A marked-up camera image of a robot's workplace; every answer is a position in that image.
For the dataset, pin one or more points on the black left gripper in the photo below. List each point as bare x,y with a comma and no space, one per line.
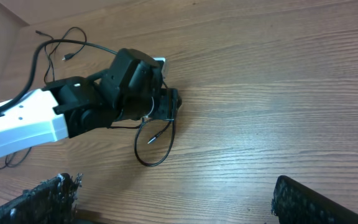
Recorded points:
166,104

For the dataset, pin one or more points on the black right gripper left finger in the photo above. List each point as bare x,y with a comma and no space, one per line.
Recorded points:
49,202

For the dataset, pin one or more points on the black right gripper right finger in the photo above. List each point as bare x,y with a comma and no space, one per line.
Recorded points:
294,203

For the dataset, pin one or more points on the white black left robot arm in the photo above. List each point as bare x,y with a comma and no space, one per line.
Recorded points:
132,88

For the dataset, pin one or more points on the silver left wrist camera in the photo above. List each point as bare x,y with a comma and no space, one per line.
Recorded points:
163,62

